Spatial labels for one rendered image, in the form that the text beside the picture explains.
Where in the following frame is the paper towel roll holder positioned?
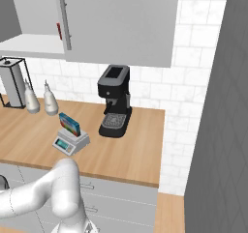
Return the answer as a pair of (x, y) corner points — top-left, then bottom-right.
(0, 56), (34, 109)

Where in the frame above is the black coffee machine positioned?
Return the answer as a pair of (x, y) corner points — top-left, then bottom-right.
(97, 64), (133, 139)

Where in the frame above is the red box in cabinet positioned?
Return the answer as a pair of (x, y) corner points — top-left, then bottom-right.
(56, 22), (63, 41)

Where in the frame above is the grey drawer front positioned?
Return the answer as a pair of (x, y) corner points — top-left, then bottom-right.
(77, 175), (159, 207)
(82, 192), (158, 228)

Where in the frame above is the grey base cabinet door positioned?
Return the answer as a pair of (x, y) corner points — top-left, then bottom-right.
(0, 162), (52, 233)

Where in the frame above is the white spray bottle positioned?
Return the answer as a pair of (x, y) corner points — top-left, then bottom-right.
(43, 79), (60, 117)
(23, 77), (41, 115)

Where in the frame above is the grey tall fridge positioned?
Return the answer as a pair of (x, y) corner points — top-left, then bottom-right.
(183, 0), (248, 233)

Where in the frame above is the white digital scale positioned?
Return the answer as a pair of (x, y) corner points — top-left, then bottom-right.
(52, 128), (91, 157)

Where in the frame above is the grey drawer handle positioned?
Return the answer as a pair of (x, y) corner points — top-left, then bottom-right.
(79, 182), (95, 190)
(84, 205), (99, 214)

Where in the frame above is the grey wall cabinet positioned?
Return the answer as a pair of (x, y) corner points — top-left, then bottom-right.
(0, 0), (66, 59)

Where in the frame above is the blue boxed food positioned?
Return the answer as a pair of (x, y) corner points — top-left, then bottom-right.
(58, 112), (81, 138)

